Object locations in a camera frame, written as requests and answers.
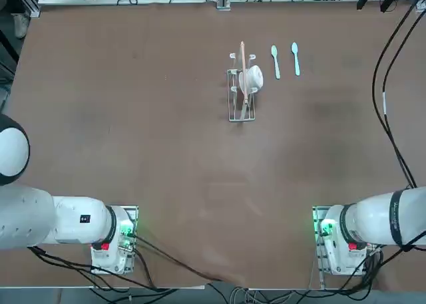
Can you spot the blue plastic spoon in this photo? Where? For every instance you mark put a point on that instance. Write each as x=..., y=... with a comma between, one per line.
x=294, y=48

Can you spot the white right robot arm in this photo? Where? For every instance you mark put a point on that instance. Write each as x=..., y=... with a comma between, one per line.
x=372, y=217

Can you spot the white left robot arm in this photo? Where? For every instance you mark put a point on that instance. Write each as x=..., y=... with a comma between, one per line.
x=76, y=224

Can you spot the green plastic spoon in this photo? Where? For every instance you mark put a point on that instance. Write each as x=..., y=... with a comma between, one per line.
x=274, y=51

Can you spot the white cup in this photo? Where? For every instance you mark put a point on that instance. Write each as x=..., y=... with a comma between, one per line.
x=256, y=78

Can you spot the wooden stick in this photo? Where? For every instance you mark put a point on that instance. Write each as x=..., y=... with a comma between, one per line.
x=244, y=58

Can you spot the white shoe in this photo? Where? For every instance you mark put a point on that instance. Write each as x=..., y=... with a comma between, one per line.
x=21, y=24

